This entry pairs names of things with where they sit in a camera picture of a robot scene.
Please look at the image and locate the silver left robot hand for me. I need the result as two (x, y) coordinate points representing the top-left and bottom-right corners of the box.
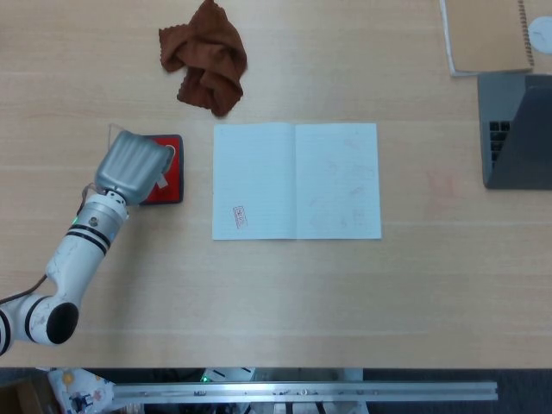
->
(93, 130), (177, 207)

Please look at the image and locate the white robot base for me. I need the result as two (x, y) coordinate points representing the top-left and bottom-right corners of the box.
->
(202, 367), (255, 383)

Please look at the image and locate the red ink pad clear lid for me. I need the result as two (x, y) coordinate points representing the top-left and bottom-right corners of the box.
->
(107, 123), (187, 207)

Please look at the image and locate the open white lined notebook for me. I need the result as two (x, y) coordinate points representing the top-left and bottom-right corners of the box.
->
(211, 122), (383, 242)

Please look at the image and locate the brown crumpled cloth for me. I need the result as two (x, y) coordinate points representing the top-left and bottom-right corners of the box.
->
(158, 0), (249, 118)

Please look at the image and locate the kraft spiral notebook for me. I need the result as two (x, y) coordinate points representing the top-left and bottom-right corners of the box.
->
(439, 0), (536, 78)

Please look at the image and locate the white printed bag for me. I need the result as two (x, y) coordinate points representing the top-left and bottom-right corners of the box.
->
(47, 368), (116, 414)

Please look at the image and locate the grey laptop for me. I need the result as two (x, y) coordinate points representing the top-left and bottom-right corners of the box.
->
(476, 72), (552, 191)

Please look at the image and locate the white round disc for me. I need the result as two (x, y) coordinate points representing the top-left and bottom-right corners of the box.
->
(528, 16), (552, 55)

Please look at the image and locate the aluminium rail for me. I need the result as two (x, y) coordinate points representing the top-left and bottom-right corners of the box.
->
(112, 380), (499, 405)

